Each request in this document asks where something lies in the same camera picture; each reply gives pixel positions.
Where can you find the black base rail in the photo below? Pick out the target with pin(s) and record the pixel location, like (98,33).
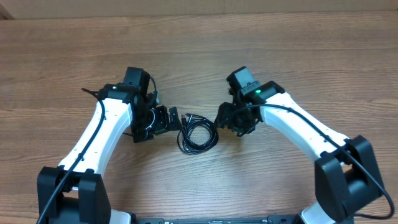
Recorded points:
(271,219)

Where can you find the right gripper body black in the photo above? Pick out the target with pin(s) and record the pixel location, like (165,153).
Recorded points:
(238,120)

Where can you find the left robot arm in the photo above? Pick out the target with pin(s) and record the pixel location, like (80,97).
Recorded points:
(74,191)

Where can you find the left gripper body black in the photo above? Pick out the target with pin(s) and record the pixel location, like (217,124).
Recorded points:
(153,121)

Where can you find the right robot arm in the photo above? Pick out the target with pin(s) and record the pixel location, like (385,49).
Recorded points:
(347,176)

